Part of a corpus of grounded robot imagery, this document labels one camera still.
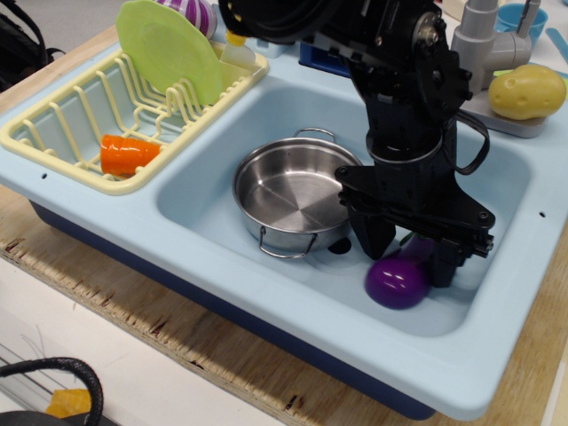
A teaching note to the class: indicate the yellow toy potato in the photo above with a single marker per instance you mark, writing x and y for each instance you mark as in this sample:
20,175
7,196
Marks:
527,92

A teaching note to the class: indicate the blue plastic bowl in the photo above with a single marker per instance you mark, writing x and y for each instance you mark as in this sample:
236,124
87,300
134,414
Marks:
509,16

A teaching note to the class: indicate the dark blue plastic box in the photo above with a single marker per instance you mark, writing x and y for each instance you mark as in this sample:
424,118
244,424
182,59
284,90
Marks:
324,61

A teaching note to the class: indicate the black backpack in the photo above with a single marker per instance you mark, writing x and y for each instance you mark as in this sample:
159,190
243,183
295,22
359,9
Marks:
21,55

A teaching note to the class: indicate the yellow dish rack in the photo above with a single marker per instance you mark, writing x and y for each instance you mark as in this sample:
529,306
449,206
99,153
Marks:
62,131

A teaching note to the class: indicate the orange plastic cup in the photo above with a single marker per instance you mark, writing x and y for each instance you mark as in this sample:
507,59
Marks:
121,156

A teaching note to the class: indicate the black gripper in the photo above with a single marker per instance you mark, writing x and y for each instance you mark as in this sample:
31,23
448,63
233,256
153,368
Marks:
418,192

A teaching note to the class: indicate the light blue toy sink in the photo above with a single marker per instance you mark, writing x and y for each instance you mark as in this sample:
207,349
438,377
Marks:
449,352

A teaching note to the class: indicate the light blue soap holder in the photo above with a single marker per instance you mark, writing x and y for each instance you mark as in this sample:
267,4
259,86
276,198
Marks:
270,50

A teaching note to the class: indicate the stainless steel pot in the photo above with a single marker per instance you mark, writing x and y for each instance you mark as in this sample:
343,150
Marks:
288,195

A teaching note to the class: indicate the grey toy faucet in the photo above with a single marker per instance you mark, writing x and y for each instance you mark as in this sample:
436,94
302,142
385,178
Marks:
483,51

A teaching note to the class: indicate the yellow toy dish brush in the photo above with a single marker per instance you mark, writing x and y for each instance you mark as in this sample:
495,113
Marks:
236,52

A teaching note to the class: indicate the green plastic plate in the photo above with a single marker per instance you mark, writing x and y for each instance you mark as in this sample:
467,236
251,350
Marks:
165,48

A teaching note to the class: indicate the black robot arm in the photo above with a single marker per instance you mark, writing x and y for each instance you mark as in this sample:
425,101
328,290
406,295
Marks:
413,87

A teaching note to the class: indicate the purple striped cup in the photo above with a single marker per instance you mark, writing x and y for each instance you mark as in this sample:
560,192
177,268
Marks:
199,13

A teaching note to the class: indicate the purple toy eggplant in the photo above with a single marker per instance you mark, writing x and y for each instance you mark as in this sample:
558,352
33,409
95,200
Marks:
402,279

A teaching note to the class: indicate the yellow tape piece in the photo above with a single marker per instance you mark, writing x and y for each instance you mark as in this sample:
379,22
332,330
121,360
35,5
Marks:
66,403

